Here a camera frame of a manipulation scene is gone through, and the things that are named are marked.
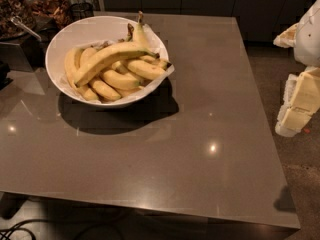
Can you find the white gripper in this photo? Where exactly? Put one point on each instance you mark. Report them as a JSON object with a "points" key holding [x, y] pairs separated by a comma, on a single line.
{"points": [[308, 37]]}

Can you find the yellow banana lower centre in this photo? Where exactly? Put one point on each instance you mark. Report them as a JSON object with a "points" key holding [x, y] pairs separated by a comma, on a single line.
{"points": [[104, 90]]}

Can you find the black mesh cup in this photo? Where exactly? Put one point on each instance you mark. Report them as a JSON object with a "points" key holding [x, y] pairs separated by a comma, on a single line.
{"points": [[81, 10]]}

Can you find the metal scoop handle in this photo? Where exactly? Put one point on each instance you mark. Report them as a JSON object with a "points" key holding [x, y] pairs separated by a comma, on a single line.
{"points": [[16, 20]]}

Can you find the yellow banana right side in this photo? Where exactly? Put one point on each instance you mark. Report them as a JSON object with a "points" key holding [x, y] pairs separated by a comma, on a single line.
{"points": [[144, 69]]}

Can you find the tray of brown snacks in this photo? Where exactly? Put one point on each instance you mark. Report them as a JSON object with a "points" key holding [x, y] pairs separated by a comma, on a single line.
{"points": [[58, 10]]}

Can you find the glass jar of snacks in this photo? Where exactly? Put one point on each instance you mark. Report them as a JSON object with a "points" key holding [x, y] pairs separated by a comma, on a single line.
{"points": [[14, 8]]}

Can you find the yellow banana far left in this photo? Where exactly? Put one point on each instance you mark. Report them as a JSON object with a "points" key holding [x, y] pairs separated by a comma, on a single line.
{"points": [[71, 65]]}

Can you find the upright banana with stem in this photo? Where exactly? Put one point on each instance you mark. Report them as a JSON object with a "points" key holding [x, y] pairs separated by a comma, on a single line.
{"points": [[139, 34]]}

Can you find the white paper bowl liner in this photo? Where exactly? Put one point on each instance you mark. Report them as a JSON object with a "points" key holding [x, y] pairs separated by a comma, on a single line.
{"points": [[58, 75]]}

